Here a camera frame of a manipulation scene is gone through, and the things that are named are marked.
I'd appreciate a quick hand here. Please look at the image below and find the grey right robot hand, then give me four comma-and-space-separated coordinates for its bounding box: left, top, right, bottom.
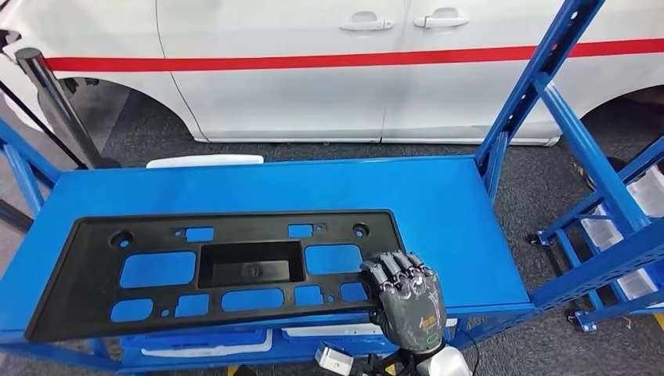
360, 250, 448, 357

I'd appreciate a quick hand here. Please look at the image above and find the black plastic panel part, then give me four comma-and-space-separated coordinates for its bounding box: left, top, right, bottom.
24, 209, 407, 344

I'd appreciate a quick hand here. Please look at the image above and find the blue metal shelf rack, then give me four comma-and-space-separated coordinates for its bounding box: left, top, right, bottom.
528, 136, 664, 334
0, 0, 664, 376

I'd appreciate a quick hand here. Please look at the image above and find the white plastic bin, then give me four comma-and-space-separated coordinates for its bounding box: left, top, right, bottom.
617, 266, 662, 302
141, 331, 274, 360
282, 319, 459, 339
580, 165, 664, 251

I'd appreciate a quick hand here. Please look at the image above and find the yellow floor tape outline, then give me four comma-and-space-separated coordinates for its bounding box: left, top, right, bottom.
226, 363, 396, 376

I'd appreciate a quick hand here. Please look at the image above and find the white car with red stripe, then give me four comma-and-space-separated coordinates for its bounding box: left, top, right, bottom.
0, 0, 664, 148

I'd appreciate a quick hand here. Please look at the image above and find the white plastic tray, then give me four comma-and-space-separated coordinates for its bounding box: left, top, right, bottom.
145, 153, 265, 170

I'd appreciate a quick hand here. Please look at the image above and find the dark grey bar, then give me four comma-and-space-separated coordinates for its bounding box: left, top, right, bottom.
0, 199, 34, 234

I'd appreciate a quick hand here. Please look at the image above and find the black stanchion belt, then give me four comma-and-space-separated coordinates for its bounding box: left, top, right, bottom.
0, 81, 88, 172

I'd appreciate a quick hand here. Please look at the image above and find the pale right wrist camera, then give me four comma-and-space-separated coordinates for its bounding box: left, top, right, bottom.
314, 344, 355, 376

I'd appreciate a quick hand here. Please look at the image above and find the black stanchion post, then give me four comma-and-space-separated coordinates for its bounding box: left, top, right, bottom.
14, 46, 122, 170

